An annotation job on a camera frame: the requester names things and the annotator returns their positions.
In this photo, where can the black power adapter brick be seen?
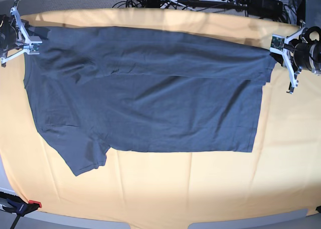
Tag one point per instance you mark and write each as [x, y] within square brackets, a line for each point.
[265, 6]

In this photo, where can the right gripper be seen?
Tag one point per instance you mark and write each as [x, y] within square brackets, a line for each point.
[17, 35]

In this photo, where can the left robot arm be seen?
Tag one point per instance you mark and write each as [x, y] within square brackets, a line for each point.
[297, 52]

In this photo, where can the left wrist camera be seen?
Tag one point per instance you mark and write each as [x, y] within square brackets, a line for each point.
[277, 44]

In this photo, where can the blue red bar clamp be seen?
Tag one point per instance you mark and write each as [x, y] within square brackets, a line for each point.
[15, 205]

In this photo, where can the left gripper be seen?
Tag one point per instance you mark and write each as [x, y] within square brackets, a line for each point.
[300, 52]

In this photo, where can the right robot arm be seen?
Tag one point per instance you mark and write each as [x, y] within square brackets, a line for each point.
[18, 37]

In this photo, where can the blue-grey T-shirt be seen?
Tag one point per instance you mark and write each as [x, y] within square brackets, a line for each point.
[142, 90]

